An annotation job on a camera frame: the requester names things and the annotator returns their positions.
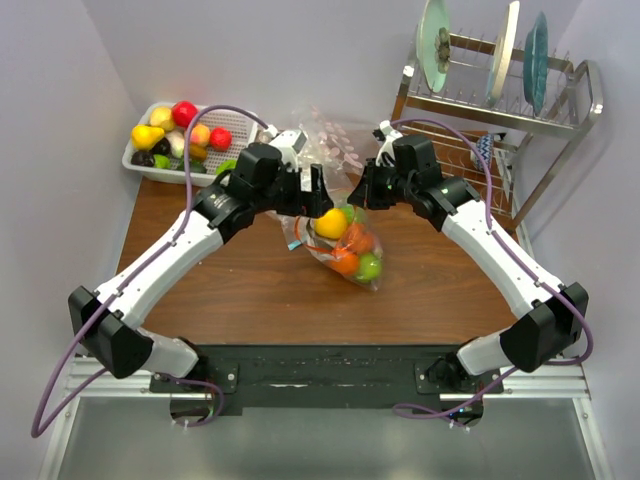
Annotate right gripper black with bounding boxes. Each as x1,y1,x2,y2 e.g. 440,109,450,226
349,157,416,210

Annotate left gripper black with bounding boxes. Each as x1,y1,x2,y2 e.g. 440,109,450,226
254,162,333,219

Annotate yellow lemon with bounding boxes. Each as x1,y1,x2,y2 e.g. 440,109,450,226
313,208,349,240

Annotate clear bag orange zipper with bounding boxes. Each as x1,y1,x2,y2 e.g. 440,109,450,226
292,187,385,295

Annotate orange toy pumpkin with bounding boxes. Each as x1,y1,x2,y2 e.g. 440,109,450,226
344,223,375,255

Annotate small orange tangerine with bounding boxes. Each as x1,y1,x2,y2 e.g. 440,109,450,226
329,251,360,277

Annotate green apple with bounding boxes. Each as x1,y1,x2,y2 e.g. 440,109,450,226
355,252,382,283

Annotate green toy pepper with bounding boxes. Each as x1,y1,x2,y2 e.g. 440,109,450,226
215,159,237,175

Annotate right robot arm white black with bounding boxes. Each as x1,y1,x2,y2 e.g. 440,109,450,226
349,131,588,393

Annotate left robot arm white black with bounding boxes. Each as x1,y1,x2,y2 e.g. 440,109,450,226
68,143,333,392

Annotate clear bag blue zipper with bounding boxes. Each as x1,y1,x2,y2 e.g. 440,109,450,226
269,211,301,251

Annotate clear bag pink dots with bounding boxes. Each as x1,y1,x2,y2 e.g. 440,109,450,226
291,104,380,175

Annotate blue zigzag bowl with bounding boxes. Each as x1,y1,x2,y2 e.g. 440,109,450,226
471,133,495,171

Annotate red strawberry toy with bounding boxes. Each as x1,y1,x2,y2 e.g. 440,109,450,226
209,127,233,152

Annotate brown kiwi potato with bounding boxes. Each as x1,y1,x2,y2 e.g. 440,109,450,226
189,144,208,162

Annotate peach toy fruit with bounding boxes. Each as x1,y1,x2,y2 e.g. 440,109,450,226
190,123,210,148

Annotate white garlic toy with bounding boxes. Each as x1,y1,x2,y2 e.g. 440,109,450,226
165,130,185,158

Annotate steel dish rack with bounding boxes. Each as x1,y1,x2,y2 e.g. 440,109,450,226
391,34,605,232

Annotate red apple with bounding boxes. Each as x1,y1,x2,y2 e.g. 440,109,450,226
171,100,199,129

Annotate light green floral plate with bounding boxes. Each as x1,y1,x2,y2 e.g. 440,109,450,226
416,0,451,93

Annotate white plastic fruit basket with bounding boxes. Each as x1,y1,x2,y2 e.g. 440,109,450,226
122,101,259,187

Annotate cream blue rimmed plate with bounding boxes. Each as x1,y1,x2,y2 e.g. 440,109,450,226
485,1,520,108

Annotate pale yellow apple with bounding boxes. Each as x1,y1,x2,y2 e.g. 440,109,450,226
149,106,176,132

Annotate dark purple fruit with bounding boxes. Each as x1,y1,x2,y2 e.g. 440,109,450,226
130,150,155,168

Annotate yellow pear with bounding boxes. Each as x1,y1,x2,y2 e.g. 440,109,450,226
130,124,165,151

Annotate teal plate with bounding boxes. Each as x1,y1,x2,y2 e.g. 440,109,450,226
522,12,549,116

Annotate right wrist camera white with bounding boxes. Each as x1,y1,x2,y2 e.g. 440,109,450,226
373,120,403,167

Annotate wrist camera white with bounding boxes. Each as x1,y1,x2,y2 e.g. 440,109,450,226
373,120,403,167
260,125,307,168

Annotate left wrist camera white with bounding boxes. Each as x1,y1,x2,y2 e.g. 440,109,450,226
260,125,307,168

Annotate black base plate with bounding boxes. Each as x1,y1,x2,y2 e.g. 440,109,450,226
133,345,509,424

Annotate aluminium rail frame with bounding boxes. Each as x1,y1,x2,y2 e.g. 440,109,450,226
40,358,612,479

